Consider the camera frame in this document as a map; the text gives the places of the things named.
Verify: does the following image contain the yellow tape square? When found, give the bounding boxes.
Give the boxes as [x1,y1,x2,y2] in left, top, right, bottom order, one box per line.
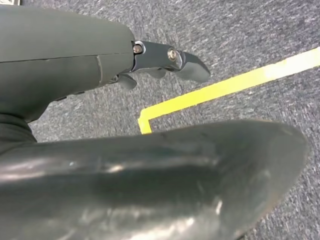
[137,46,320,135]

